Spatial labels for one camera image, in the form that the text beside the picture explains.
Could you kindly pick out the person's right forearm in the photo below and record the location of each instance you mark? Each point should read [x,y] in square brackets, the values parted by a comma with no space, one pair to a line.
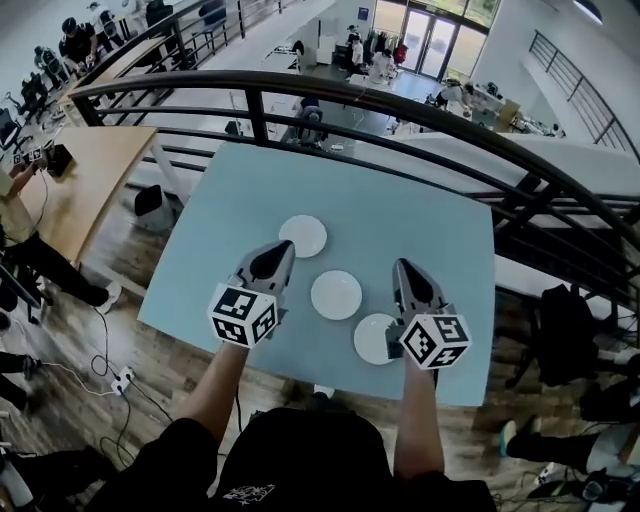
[417,425]

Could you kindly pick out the white power strip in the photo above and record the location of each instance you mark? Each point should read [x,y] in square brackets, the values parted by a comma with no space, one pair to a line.
[122,380]

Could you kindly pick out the blue wall sign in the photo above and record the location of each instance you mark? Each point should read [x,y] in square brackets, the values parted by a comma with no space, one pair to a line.
[364,14]

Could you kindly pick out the black metal railing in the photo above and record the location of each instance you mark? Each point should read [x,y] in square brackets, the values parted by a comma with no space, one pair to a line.
[256,115]
[241,17]
[580,85]

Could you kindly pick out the clothes rack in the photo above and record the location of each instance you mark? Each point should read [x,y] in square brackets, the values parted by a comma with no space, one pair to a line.
[385,40]

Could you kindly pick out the small black box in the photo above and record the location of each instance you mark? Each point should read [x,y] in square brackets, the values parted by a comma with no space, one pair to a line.
[60,160]

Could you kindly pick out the black office chair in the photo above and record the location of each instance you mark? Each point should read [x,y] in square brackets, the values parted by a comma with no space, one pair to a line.
[565,330]

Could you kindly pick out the person's black t-shirt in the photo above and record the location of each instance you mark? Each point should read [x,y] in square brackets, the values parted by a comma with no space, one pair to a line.
[300,450]

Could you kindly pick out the person's left forearm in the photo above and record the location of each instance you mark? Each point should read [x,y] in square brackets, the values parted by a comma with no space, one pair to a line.
[212,395]

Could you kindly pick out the white bin with black liner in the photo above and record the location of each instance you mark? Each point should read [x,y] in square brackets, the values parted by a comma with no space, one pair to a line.
[149,200]

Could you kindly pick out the white plate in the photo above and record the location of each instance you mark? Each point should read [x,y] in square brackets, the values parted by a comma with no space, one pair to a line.
[307,232]
[336,295]
[371,340]

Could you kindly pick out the light wooden desk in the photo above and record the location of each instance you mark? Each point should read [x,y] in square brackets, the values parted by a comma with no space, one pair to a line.
[125,62]
[100,165]

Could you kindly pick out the person's right shoe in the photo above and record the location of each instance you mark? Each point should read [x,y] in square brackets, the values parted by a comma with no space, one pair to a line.
[324,391]

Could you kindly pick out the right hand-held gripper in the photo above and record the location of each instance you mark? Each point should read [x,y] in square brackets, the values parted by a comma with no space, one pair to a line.
[435,342]

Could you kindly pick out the large glass window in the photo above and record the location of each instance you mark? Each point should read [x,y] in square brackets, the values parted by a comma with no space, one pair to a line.
[430,40]

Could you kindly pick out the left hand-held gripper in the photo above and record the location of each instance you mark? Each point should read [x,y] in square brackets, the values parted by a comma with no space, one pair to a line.
[235,310]

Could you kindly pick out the dome ceiling lamp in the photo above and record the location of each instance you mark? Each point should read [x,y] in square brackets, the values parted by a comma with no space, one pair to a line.
[587,10]

